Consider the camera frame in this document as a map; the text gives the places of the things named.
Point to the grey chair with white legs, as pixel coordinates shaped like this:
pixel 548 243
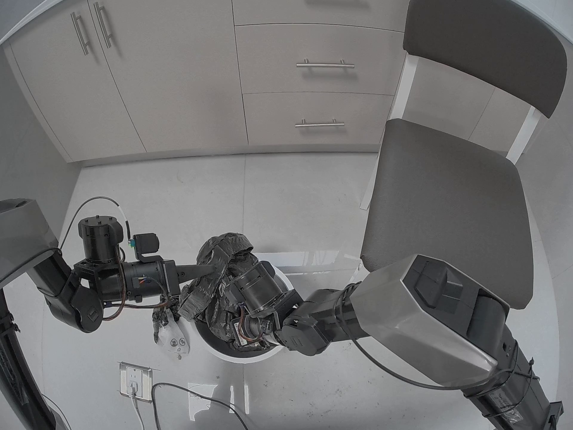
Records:
pixel 447 204

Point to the white trash bin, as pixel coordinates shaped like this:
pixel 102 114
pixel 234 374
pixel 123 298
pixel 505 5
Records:
pixel 224 355

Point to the clear printed wrapper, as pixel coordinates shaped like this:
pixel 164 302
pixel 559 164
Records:
pixel 178 342

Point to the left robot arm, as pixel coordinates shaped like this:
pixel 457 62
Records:
pixel 27 235

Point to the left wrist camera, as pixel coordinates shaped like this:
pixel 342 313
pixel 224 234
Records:
pixel 147 243

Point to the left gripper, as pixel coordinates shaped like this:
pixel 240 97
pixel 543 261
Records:
pixel 147 278

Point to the pale grey cabinet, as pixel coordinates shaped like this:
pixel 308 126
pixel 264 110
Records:
pixel 179 83

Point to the black plastic bag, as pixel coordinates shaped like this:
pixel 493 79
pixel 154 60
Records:
pixel 219 249

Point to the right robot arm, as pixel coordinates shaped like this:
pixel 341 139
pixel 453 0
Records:
pixel 425 311

